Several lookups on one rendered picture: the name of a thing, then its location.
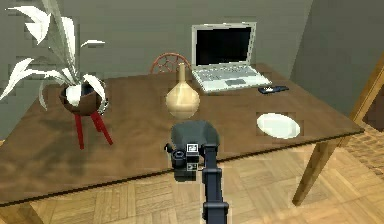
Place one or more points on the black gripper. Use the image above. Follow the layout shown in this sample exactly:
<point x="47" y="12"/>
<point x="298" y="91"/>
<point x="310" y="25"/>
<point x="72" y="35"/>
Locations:
<point x="179" y="159"/>

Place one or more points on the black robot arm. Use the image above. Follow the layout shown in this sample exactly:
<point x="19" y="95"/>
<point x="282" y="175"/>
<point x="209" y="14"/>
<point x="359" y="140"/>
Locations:
<point x="212" y="186"/>

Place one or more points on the dark grey bowl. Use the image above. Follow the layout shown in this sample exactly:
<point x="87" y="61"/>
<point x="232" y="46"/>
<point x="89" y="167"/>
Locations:
<point x="195" y="131"/>

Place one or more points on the brown wooden table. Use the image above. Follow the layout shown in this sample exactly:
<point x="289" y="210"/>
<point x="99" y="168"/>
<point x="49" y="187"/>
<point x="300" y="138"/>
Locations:
<point x="140" y="140"/>

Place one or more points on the tan round vase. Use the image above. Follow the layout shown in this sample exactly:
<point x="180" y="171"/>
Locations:
<point x="182" y="100"/>

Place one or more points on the white plate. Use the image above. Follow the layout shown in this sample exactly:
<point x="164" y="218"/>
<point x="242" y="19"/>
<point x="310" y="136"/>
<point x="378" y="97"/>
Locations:
<point x="278" y="126"/>

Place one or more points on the white-leaved house plant, brown pot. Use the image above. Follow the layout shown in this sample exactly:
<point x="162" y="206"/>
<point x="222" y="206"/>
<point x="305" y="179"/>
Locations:
<point x="84" y="101"/>

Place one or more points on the black remote control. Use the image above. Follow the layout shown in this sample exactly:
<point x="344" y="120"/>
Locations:
<point x="273" y="89"/>

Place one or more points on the silver open laptop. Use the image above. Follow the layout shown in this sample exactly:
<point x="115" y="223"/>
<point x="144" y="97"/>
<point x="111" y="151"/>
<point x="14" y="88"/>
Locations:
<point x="222" y="46"/>

